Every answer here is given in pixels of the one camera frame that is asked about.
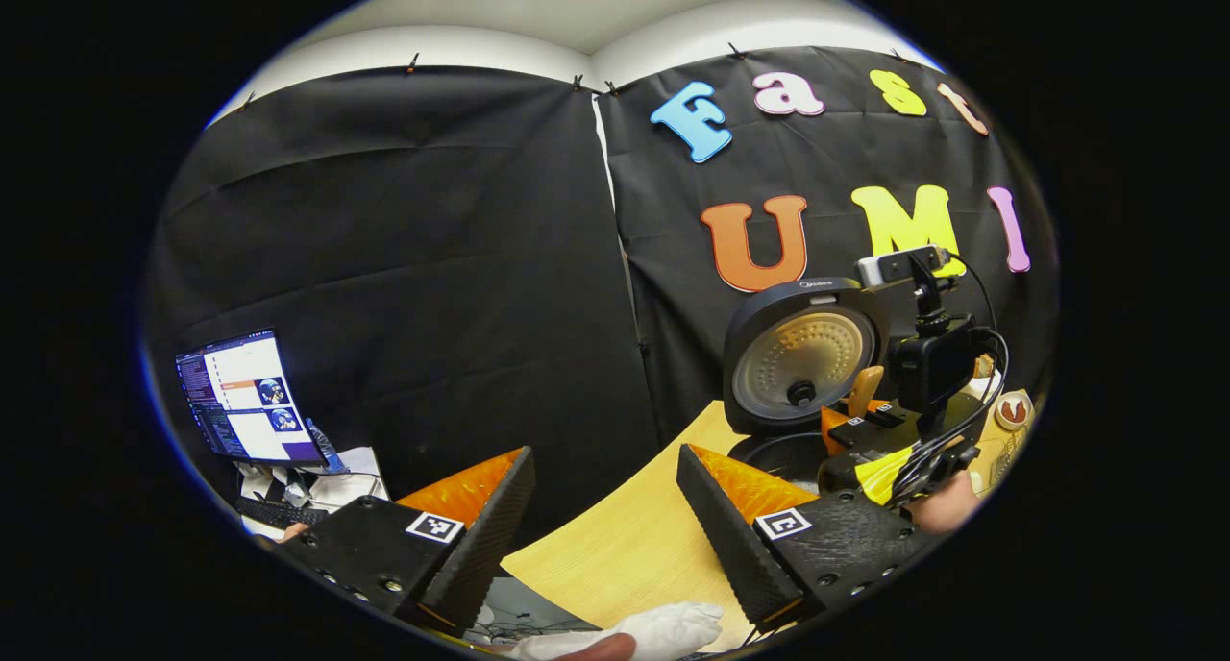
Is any computer monitor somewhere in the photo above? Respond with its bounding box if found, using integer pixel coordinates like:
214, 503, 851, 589
175, 329, 328, 467

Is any white crumpled cloth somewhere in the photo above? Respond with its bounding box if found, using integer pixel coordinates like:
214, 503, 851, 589
507, 600, 724, 661

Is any round beige plate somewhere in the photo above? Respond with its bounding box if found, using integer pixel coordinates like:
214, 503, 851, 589
993, 390, 1036, 433

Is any white paper pile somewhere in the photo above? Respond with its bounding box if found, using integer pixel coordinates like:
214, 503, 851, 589
238, 445, 391, 513

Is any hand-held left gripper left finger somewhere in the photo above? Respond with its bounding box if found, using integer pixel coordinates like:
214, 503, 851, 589
279, 447, 536, 640

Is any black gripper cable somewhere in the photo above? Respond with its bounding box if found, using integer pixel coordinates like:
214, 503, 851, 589
947, 253, 1012, 494

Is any black backdrop cloth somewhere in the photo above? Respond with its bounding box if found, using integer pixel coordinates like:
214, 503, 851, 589
144, 46, 1058, 547

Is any black keyboard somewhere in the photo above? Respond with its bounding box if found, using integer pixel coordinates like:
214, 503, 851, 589
234, 495, 330, 530

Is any wooden spoon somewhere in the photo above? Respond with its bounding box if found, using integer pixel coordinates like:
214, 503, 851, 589
846, 365, 887, 420

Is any dark grey rice cooker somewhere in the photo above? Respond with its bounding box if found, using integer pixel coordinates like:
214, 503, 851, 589
723, 277, 893, 494

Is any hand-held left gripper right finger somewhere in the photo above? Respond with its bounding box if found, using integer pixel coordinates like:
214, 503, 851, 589
676, 443, 947, 635

